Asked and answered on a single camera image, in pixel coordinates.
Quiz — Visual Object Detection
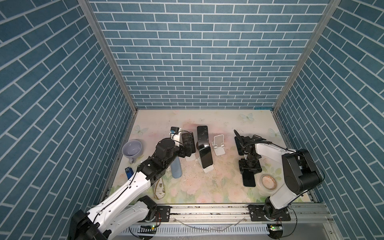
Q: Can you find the purple phone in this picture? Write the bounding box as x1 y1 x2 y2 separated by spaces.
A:
181 132 196 154

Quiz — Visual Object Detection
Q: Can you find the black phone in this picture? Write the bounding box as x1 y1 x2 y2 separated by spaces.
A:
234 137 244 156
197 126 209 143
242 170 256 188

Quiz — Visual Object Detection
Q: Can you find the teal phone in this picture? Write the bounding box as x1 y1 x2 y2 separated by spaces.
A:
199 146 213 169

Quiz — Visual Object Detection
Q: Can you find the white folding stand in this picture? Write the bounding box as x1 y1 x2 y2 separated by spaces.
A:
212 135 226 156

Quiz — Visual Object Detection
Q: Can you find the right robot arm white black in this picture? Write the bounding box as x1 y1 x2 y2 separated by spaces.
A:
234 134 325 221

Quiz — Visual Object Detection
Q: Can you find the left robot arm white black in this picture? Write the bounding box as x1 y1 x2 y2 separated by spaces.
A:
68 138 196 240

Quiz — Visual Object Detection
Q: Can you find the white stand far left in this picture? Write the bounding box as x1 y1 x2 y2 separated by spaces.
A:
185 153 196 162

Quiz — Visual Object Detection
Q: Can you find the white stand front centre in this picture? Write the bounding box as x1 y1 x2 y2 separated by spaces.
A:
203 165 214 173

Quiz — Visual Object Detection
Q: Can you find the tape roll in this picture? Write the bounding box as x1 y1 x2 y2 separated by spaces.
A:
261 175 278 191

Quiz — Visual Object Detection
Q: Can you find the patterned glasses case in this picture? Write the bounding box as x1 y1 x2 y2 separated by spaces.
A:
153 178 166 200

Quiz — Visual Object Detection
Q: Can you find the blue small box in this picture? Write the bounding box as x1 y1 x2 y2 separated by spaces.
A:
125 167 134 180

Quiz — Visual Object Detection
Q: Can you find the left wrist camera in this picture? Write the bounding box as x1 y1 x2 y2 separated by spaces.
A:
170 127 180 138

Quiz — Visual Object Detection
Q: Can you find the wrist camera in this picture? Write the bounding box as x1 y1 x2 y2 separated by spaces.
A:
243 135 266 148
170 127 180 138

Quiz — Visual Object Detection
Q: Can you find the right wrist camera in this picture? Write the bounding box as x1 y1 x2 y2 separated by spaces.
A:
243 135 266 148

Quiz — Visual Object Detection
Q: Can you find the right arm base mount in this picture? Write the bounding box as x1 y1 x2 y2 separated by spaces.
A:
247 204 291 222

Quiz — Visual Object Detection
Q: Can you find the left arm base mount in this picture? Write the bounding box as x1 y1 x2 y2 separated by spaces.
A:
140 205 172 223

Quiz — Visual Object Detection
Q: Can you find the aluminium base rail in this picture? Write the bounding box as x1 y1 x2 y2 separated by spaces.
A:
119 203 337 226

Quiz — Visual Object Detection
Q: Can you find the white vented cable duct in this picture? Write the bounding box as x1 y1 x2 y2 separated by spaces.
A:
118 224 270 237

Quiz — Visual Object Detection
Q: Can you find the left metal corner post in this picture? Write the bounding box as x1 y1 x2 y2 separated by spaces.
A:
78 0 138 114

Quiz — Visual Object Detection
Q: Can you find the metal corner post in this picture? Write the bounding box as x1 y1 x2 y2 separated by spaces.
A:
78 0 138 114
272 0 341 115

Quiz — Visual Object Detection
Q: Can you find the right metal corner post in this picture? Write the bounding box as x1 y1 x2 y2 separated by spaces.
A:
272 0 341 115

